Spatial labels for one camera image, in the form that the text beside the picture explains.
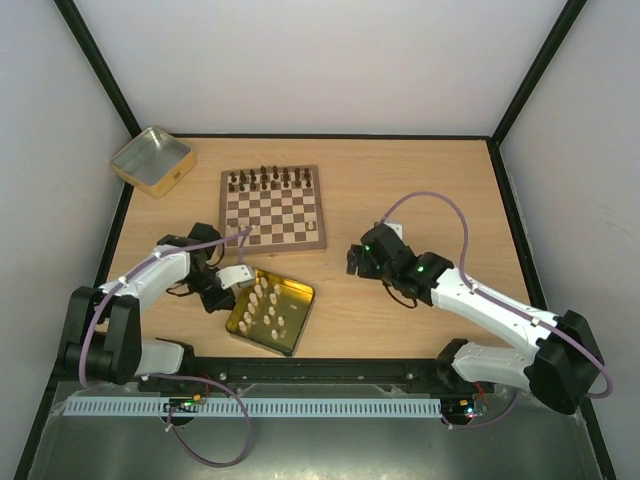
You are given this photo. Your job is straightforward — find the gold tin with white pieces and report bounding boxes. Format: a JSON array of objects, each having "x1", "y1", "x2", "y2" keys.
[{"x1": 225, "y1": 269, "x2": 316, "y2": 357}]

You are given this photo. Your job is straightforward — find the wooden chess board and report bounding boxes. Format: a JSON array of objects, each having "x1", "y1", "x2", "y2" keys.
[{"x1": 218, "y1": 165, "x2": 327, "y2": 254}]

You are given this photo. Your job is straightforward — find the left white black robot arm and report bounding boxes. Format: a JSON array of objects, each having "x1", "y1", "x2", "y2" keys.
[{"x1": 57, "y1": 222, "x2": 249, "y2": 388}]

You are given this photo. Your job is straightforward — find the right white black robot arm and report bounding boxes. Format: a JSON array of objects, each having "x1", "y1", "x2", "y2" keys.
[{"x1": 346, "y1": 224, "x2": 603, "y2": 415}]

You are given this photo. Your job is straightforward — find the empty gold square tin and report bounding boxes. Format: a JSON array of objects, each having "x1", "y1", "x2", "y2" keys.
[{"x1": 110, "y1": 127, "x2": 197, "y2": 199}]

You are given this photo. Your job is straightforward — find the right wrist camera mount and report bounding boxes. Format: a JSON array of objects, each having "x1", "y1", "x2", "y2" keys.
[{"x1": 385, "y1": 220, "x2": 403, "y2": 238}]

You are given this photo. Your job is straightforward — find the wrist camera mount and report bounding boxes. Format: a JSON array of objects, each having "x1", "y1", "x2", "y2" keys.
[
  {"x1": 385, "y1": 220, "x2": 403, "y2": 238},
  {"x1": 215, "y1": 264, "x2": 256, "y2": 290}
]

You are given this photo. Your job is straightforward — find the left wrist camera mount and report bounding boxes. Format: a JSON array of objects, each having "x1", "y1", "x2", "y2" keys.
[{"x1": 215, "y1": 264, "x2": 256, "y2": 290}]

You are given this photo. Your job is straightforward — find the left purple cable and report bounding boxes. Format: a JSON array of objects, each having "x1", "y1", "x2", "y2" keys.
[{"x1": 79, "y1": 227, "x2": 256, "y2": 469}]

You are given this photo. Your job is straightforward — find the purple cable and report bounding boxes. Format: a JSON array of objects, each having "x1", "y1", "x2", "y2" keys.
[
  {"x1": 79, "y1": 227, "x2": 256, "y2": 469},
  {"x1": 379, "y1": 191, "x2": 615, "y2": 431}
]

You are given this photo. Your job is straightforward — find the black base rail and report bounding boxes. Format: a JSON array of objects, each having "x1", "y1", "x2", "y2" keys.
[{"x1": 54, "y1": 354, "x2": 501, "y2": 394}]

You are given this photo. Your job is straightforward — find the slotted grey cable duct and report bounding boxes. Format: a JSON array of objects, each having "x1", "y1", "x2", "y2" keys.
[{"x1": 62, "y1": 396, "x2": 441, "y2": 418}]

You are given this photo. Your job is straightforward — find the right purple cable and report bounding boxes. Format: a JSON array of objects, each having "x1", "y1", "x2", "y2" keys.
[{"x1": 379, "y1": 191, "x2": 615, "y2": 431}]

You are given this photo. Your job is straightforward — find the black frame post left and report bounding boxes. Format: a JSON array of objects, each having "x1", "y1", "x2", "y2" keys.
[{"x1": 54, "y1": 0, "x2": 142, "y2": 137}]

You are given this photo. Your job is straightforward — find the black frame post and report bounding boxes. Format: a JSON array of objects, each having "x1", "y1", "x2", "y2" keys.
[
  {"x1": 54, "y1": 0, "x2": 142, "y2": 137},
  {"x1": 490, "y1": 0, "x2": 588, "y2": 150}
]

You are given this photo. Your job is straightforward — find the black frame post right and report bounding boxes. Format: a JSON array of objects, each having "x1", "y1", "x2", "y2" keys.
[{"x1": 490, "y1": 0, "x2": 588, "y2": 150}]

